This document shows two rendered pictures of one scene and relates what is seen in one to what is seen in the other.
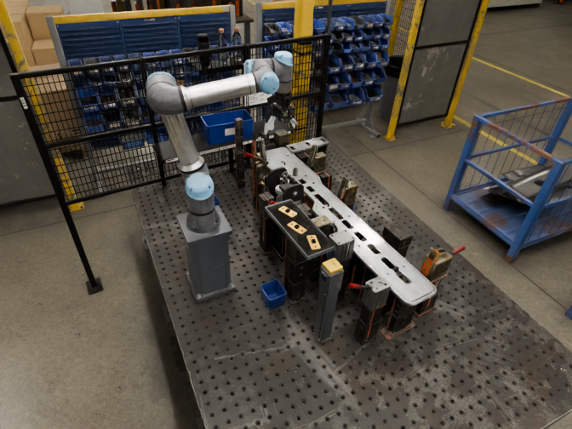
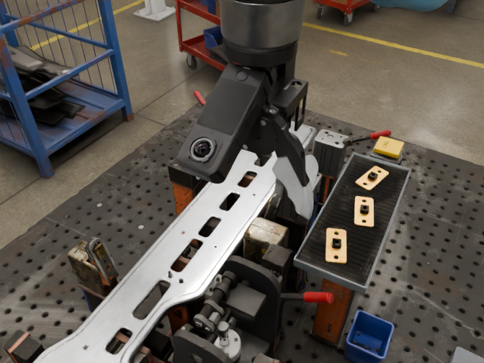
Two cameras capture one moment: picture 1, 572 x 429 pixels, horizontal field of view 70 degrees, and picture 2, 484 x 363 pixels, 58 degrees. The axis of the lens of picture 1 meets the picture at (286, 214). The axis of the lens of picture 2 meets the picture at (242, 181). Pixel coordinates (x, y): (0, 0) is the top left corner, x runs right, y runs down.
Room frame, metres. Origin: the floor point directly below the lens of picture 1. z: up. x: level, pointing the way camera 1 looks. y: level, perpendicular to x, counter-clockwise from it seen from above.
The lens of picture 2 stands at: (1.89, 0.37, 1.81)
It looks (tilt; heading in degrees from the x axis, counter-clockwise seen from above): 42 degrees down; 240
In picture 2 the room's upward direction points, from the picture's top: straight up
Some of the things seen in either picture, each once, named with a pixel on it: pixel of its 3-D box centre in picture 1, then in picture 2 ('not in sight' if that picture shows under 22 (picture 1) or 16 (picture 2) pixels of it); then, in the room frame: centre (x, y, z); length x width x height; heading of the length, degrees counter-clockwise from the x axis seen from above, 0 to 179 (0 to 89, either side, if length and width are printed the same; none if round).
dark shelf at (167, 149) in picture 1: (225, 138); not in sight; (2.39, 0.42, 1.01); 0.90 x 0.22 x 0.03; 121
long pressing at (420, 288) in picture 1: (331, 208); (172, 269); (1.71, -0.24, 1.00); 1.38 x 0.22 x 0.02; 31
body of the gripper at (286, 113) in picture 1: (283, 105); (261, 90); (1.66, 0.03, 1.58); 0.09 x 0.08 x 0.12; 31
